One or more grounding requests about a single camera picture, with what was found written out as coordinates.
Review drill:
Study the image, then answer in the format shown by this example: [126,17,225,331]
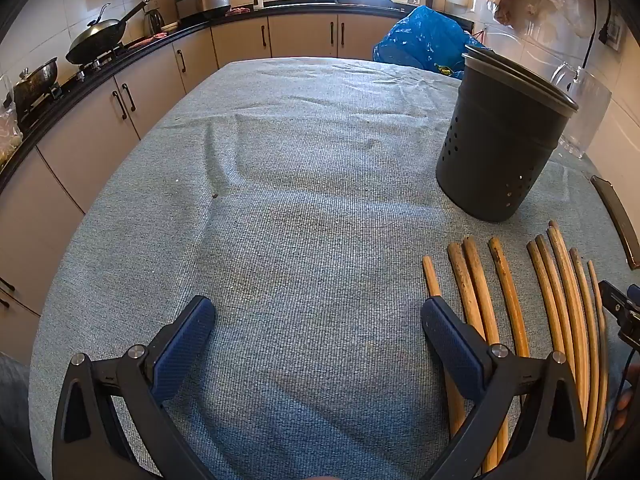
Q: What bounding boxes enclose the steel cooking pot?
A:
[12,57,60,111]

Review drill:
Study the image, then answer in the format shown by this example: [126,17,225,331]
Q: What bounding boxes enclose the black power cable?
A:
[580,0,599,91]

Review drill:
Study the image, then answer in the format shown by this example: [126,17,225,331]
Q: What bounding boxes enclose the clear plastic bag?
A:
[0,110,24,163]

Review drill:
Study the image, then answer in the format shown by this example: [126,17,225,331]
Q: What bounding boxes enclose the black kitchen countertop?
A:
[0,0,416,186]

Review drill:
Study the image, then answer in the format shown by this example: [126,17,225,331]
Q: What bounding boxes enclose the person's right hand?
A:
[614,391,635,431]

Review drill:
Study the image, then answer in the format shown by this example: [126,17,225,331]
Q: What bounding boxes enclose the bunch of wooden chopsticks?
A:
[421,219,612,476]

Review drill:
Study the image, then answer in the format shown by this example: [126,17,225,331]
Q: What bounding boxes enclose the white power socket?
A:
[600,12,626,51]

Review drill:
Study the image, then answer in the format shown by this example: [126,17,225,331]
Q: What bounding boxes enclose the black gas stove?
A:
[15,42,131,126]

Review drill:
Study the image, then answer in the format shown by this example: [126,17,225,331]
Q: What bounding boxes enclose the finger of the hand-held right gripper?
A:
[597,280,640,351]

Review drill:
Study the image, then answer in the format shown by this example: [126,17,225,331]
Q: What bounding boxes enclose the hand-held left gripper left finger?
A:
[52,296,217,480]

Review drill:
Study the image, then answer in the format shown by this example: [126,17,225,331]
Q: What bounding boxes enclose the person's grey clothing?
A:
[0,352,32,466]

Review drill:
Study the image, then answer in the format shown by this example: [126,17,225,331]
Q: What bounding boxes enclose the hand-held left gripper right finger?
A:
[421,296,588,480]

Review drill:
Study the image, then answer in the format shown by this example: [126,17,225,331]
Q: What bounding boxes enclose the black wok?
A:
[65,0,152,66]

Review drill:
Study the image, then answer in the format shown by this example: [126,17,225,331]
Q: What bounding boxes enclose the blue plastic bag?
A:
[372,5,493,81]

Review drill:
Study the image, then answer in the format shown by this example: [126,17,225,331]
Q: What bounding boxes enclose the silver rice cooker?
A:
[175,0,232,21]

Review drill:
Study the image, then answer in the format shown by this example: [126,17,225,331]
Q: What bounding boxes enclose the dark grey perforated utensil holder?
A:
[435,44,580,223]

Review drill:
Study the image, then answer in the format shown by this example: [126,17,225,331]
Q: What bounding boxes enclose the grey-blue tablecloth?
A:
[27,56,640,480]

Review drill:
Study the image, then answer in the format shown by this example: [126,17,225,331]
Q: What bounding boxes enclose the clear glass mug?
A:
[550,61,613,161]

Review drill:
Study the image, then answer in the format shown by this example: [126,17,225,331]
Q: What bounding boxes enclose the beige base cabinets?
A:
[0,14,411,366]

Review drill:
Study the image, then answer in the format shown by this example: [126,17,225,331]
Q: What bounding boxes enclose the dark smartphone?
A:
[590,175,640,271]

